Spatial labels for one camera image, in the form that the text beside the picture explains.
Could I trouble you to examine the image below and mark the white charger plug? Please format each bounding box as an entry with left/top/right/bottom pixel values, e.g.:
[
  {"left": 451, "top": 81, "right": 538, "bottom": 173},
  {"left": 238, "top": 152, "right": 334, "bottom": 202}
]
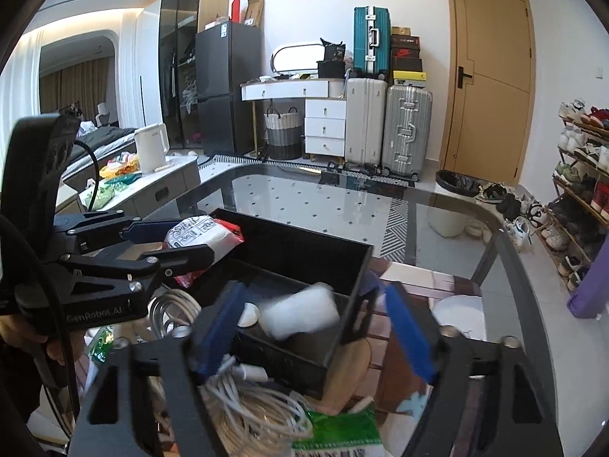
[{"left": 235, "top": 363, "right": 268, "bottom": 382}]

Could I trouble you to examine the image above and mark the small white round object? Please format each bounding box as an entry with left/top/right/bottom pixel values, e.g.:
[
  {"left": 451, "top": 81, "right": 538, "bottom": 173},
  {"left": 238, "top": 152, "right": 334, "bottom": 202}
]
[{"left": 238, "top": 302, "right": 260, "bottom": 329}]

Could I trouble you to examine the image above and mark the white trash bin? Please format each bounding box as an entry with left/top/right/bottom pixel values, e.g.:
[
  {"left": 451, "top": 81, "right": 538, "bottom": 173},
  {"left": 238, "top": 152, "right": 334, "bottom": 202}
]
[{"left": 428, "top": 170, "right": 481, "bottom": 239}]

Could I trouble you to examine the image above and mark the black case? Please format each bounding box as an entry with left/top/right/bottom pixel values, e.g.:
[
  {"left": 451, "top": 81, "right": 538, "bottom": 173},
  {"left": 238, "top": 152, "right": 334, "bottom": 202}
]
[{"left": 316, "top": 59, "right": 348, "bottom": 79}]

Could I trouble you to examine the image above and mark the grey white laundry basket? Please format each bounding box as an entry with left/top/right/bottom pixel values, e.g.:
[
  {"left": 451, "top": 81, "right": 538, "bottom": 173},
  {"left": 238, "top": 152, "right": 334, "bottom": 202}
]
[{"left": 264, "top": 107, "right": 305, "bottom": 160}]

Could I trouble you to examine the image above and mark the black storage box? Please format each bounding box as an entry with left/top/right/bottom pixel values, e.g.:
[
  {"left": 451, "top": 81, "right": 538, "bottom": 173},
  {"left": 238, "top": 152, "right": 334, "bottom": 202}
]
[{"left": 183, "top": 208, "right": 374, "bottom": 401}]

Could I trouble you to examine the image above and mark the bed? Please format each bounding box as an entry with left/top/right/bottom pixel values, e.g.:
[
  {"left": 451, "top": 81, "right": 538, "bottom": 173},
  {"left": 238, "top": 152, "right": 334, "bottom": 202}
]
[{"left": 62, "top": 126, "right": 141, "bottom": 191}]

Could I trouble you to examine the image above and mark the yellow snack packet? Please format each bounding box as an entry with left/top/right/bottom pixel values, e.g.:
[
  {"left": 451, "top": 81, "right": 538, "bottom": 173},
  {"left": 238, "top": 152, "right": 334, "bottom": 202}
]
[{"left": 99, "top": 164, "right": 139, "bottom": 179}]

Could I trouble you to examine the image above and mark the brown curtain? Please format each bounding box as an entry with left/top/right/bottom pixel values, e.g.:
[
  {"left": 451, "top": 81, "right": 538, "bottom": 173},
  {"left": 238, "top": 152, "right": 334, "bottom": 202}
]
[{"left": 40, "top": 62, "right": 117, "bottom": 120}]

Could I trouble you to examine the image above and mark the pale green snack bag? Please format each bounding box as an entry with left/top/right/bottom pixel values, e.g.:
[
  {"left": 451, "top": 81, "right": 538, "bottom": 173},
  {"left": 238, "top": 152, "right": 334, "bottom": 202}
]
[{"left": 78, "top": 183, "right": 117, "bottom": 210}]

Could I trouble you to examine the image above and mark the cluster of loose shoes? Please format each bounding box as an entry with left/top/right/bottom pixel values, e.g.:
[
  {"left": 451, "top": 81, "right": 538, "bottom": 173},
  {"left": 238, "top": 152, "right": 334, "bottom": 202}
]
[{"left": 476, "top": 181, "right": 548, "bottom": 251}]

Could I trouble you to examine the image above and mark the white suitcase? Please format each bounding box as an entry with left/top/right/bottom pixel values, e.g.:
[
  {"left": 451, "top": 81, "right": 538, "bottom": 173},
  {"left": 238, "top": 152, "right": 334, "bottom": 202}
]
[{"left": 343, "top": 76, "right": 388, "bottom": 167}]

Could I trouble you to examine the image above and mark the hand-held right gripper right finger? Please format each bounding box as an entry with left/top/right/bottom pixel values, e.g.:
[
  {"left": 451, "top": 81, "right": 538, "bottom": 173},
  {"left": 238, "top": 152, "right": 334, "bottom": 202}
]
[{"left": 383, "top": 282, "right": 562, "bottom": 457}]

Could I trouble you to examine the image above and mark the green packet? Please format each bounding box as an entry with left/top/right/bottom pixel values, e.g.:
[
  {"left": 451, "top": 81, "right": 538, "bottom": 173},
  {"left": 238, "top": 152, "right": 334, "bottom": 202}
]
[
  {"left": 290, "top": 400, "right": 386, "bottom": 457},
  {"left": 88, "top": 326, "right": 115, "bottom": 365}
]

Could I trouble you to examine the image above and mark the oval mirror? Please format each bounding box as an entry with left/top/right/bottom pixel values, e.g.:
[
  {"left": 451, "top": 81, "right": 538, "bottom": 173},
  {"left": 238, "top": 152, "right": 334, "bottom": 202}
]
[{"left": 270, "top": 43, "right": 327, "bottom": 77}]

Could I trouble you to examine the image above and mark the dark glass wardrobe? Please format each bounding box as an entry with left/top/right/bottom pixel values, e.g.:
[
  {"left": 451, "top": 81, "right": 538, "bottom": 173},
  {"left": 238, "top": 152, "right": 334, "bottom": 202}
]
[{"left": 158, "top": 0, "right": 231, "bottom": 150}]

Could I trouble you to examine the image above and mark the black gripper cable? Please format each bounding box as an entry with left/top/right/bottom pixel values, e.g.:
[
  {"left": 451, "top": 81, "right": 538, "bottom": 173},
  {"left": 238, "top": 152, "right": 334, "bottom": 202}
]
[{"left": 0, "top": 139, "right": 103, "bottom": 439}]

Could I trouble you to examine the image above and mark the plain white tissue pack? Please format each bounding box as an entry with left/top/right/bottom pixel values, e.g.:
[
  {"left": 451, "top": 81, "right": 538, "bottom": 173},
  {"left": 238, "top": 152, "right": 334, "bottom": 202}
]
[{"left": 259, "top": 283, "right": 341, "bottom": 341}]

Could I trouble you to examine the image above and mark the yellow black shoe box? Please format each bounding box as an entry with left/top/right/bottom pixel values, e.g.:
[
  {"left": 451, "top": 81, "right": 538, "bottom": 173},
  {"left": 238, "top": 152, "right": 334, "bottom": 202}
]
[{"left": 392, "top": 71, "right": 427, "bottom": 87}]

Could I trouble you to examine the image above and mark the wooden door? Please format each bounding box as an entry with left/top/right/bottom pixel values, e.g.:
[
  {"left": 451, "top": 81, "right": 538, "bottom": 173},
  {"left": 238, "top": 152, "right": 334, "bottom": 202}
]
[{"left": 438, "top": 0, "right": 534, "bottom": 186}]

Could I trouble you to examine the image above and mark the person's left hand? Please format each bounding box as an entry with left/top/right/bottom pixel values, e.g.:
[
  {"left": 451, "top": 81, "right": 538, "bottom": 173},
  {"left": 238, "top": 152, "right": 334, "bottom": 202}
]
[{"left": 0, "top": 316, "right": 72, "bottom": 367}]

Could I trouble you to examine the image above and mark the open cardboard box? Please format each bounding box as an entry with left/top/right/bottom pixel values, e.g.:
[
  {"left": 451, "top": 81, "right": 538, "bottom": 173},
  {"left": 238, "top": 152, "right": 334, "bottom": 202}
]
[{"left": 244, "top": 0, "right": 266, "bottom": 27}]

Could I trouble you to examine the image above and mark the thin white cable bundle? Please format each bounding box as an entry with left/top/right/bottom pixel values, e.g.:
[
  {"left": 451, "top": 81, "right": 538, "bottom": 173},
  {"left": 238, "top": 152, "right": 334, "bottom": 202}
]
[{"left": 204, "top": 362, "right": 315, "bottom": 457}]

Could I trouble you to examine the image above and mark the white side cabinet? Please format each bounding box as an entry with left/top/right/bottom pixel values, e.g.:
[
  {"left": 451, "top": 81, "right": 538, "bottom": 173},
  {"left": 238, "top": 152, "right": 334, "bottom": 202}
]
[{"left": 54, "top": 155, "right": 201, "bottom": 220}]

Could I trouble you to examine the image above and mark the printed table mat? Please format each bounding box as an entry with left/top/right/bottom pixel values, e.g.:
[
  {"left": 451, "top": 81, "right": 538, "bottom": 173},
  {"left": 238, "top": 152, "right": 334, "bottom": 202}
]
[{"left": 81, "top": 257, "right": 491, "bottom": 457}]

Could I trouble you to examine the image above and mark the white office chair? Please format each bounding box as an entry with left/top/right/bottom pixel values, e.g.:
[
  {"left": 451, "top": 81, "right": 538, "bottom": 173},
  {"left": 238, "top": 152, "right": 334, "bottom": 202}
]
[{"left": 92, "top": 102, "right": 120, "bottom": 129}]

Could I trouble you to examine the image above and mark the shoe rack with shoes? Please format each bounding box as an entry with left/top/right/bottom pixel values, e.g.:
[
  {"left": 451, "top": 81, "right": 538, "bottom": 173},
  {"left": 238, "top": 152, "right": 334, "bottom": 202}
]
[{"left": 542, "top": 97, "right": 609, "bottom": 293}]

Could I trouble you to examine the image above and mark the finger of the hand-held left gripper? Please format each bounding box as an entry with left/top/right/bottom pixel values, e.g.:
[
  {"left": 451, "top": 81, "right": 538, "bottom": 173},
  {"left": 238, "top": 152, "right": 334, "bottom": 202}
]
[
  {"left": 53, "top": 209, "right": 167, "bottom": 254},
  {"left": 45, "top": 243, "right": 215, "bottom": 296}
]

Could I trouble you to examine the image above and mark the wooden shoe rack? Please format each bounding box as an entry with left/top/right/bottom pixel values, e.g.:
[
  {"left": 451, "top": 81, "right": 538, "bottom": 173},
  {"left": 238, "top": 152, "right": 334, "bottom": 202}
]
[{"left": 542, "top": 100, "right": 609, "bottom": 296}]

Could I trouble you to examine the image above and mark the teal suitcase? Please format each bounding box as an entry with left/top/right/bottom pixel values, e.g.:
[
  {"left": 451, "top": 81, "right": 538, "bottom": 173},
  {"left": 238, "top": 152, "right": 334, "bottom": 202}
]
[{"left": 353, "top": 6, "right": 393, "bottom": 79}]

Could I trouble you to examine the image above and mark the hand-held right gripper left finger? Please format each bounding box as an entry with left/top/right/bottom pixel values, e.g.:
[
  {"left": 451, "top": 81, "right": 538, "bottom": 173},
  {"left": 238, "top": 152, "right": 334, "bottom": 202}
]
[{"left": 71, "top": 281, "right": 248, "bottom": 457}]

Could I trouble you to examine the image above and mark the white sheer curtain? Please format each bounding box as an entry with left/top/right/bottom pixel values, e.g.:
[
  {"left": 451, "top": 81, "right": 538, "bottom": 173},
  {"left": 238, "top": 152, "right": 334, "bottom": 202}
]
[{"left": 0, "top": 33, "right": 43, "bottom": 163}]

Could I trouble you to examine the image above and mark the silver suitcase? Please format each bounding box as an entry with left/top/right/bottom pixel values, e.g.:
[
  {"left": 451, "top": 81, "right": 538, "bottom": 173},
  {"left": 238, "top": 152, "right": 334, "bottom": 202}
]
[{"left": 382, "top": 85, "right": 434, "bottom": 182}]

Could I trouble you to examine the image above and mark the white vanity desk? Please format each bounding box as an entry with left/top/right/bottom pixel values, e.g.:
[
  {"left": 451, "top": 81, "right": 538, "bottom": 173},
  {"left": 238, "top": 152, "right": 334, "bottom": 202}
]
[{"left": 240, "top": 78, "right": 348, "bottom": 158}]

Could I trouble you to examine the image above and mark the red white tissue pack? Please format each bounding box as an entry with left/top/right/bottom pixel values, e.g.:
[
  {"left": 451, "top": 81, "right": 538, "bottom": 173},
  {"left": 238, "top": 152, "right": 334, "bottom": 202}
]
[{"left": 163, "top": 216, "right": 246, "bottom": 289}]

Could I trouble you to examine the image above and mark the dark grey fridge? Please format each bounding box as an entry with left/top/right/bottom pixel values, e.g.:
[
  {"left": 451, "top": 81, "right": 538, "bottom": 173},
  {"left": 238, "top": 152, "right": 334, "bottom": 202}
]
[{"left": 195, "top": 21, "right": 265, "bottom": 155}]

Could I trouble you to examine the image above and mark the white electric kettle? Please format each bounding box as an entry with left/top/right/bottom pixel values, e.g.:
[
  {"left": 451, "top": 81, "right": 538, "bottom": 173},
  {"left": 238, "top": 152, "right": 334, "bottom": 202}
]
[{"left": 133, "top": 123, "right": 172, "bottom": 173}]

